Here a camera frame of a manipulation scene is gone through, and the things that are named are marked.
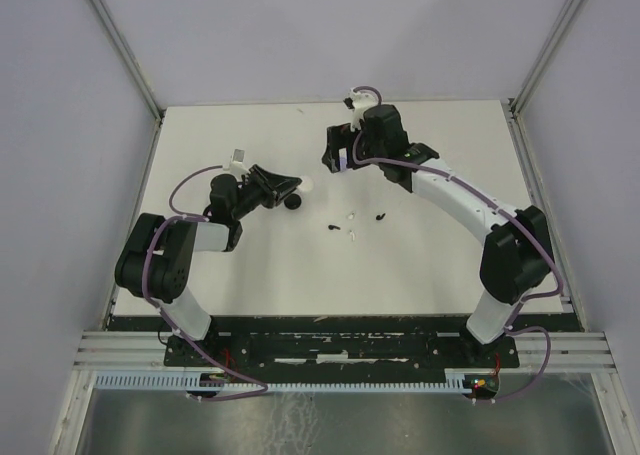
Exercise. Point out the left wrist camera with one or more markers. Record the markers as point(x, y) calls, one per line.
point(236, 163)

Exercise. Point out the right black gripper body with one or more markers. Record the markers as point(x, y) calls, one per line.
point(369, 151)

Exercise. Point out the purple earbud charging case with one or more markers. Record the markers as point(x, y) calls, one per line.
point(343, 160)

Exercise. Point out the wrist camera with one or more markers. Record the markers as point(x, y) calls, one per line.
point(358, 101)
point(236, 163)

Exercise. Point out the black earbud charging case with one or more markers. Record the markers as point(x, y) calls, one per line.
point(293, 201)

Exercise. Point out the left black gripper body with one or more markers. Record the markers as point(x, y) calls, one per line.
point(252, 195)

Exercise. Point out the aluminium frame post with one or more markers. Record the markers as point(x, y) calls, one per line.
point(126, 56)
point(568, 15)

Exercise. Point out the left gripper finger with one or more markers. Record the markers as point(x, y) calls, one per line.
point(273, 180)
point(279, 192)

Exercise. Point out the left aluminium frame post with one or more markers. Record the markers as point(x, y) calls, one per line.
point(126, 56)

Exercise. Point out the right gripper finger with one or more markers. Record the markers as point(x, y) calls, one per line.
point(341, 137)
point(330, 159)

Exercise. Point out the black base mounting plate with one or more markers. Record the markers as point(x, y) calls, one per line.
point(264, 350)

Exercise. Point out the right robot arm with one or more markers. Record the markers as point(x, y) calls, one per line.
point(517, 253)

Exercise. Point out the white earbud charging case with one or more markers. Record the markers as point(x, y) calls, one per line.
point(306, 185)

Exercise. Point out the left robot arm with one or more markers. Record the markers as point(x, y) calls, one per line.
point(156, 259)

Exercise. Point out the right aluminium frame post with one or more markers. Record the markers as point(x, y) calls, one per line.
point(568, 15)

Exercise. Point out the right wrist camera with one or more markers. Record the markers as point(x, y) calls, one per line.
point(358, 101)

